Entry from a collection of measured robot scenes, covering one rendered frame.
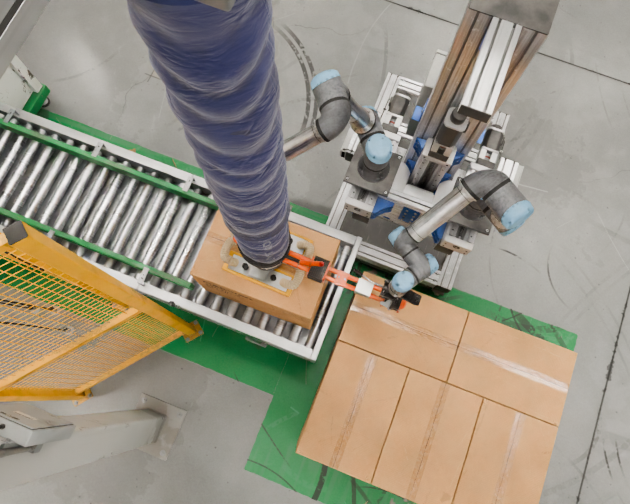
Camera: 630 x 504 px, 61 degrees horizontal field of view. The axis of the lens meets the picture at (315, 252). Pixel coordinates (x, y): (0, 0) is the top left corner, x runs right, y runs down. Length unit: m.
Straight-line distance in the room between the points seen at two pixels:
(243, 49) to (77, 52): 3.55
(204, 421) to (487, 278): 1.98
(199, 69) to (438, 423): 2.31
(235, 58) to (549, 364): 2.51
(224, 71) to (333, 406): 2.14
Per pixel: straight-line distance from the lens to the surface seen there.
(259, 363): 3.38
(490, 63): 1.71
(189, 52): 0.92
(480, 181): 1.98
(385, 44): 4.21
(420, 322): 2.91
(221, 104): 1.04
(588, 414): 3.78
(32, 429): 1.79
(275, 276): 2.43
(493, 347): 3.00
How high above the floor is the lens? 3.36
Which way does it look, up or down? 75 degrees down
